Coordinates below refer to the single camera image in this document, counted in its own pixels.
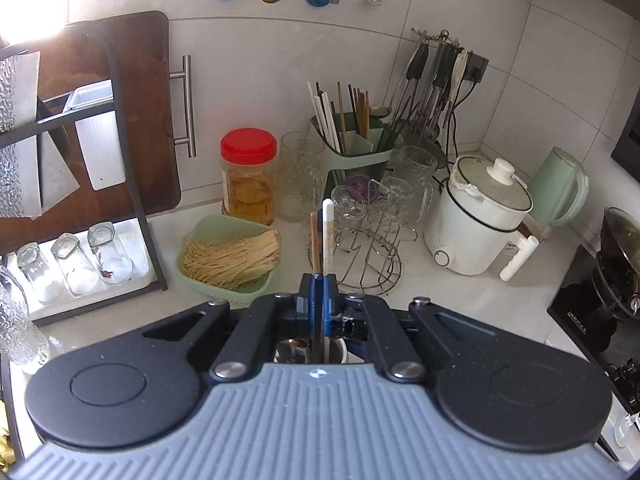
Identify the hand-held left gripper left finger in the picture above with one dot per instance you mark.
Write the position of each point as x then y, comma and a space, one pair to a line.
309, 310

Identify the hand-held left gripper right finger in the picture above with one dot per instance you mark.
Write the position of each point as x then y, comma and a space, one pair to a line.
331, 310

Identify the metal spoon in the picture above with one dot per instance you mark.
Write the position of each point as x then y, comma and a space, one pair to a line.
292, 349

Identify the white mug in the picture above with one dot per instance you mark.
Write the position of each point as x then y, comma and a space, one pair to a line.
340, 352

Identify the white chopstick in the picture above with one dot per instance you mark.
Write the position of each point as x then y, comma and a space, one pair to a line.
327, 235

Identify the hanging kitchen utensils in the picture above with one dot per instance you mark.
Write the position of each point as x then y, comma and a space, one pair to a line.
430, 80

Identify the dried noodles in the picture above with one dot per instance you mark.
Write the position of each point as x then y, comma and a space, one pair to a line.
230, 260

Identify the group of clear glass cups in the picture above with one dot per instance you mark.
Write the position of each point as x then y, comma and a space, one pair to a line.
380, 205

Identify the purple cup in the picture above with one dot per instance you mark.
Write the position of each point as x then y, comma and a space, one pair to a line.
359, 186

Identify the clear ribbed glass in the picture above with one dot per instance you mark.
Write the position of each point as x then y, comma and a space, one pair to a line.
300, 180

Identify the green plastic basket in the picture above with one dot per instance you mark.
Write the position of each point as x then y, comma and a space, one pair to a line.
200, 230

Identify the red-lid plastic jar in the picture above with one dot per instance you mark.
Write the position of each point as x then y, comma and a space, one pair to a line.
248, 180

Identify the green utensil holder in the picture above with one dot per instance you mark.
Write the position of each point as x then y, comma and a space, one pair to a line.
360, 155

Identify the large glass mug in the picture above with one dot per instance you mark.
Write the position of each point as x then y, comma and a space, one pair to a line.
417, 175

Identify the white electric cooker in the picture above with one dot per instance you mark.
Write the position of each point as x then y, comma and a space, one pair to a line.
470, 230

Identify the white tray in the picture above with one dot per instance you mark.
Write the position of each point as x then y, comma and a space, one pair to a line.
137, 260

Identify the bundle of chopsticks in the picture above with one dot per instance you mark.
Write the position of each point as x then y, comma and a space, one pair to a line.
340, 110

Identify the small clear glass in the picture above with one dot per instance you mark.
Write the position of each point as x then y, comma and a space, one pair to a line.
40, 277
75, 267
111, 257

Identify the black metal rack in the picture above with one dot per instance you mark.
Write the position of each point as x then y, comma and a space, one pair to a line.
135, 185

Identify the black stove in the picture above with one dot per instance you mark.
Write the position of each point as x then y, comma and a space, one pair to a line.
580, 305

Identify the wooden cutting board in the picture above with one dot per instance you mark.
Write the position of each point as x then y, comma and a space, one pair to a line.
150, 110

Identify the green electric kettle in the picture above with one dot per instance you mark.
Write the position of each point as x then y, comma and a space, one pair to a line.
560, 185

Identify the white rack container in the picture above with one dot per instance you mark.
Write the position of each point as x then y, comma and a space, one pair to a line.
102, 145

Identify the grey flat sheet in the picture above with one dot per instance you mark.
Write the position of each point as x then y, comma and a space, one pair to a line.
55, 175

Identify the tall textured glass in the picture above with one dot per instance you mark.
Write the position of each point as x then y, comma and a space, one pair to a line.
20, 320

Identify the black wok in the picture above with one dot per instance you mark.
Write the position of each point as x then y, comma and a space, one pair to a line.
620, 265

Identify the plastic bags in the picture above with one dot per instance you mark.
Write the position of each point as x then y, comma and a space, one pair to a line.
6, 447

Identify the embossed silver sheet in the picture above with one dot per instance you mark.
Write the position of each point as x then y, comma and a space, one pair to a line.
17, 135

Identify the black wall outlet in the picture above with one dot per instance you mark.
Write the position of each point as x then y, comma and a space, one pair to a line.
478, 67

